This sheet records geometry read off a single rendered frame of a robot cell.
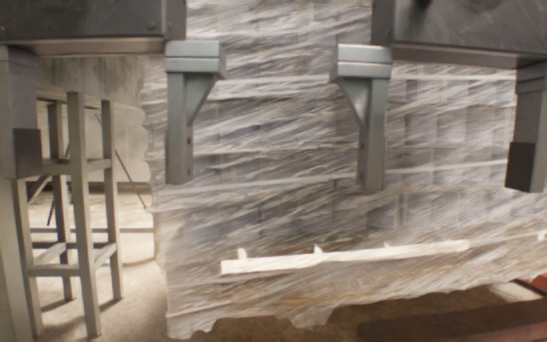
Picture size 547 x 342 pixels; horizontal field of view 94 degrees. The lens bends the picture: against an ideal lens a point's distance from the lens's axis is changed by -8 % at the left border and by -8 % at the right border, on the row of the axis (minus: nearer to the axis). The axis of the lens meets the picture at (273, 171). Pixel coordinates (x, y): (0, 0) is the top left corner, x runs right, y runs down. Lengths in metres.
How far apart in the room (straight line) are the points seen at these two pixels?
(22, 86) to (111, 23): 0.10
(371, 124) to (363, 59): 0.05
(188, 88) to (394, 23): 0.15
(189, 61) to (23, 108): 0.15
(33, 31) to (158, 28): 0.09
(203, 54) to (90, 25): 0.08
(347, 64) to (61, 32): 0.20
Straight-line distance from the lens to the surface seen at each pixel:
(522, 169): 0.29
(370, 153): 0.21
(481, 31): 0.25
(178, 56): 0.21
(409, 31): 0.22
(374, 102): 0.21
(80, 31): 0.24
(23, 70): 0.29
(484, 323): 1.23
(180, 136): 0.21
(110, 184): 1.21
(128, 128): 3.31
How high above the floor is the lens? 0.69
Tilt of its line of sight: 7 degrees down
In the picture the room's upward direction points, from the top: 2 degrees clockwise
